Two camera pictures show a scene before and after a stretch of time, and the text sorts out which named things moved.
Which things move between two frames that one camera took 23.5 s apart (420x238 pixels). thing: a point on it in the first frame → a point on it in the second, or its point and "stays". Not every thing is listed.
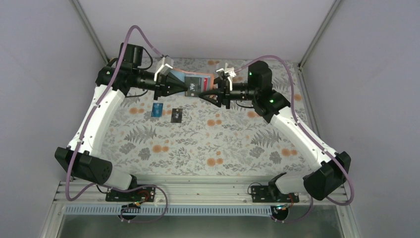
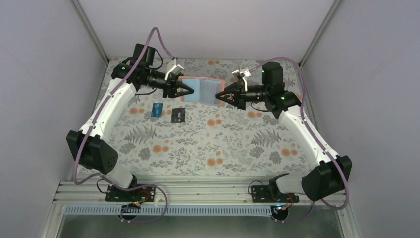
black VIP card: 176,115 stays
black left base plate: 144,194 stays
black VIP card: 193,85 → 178,115
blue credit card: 157,110 stays
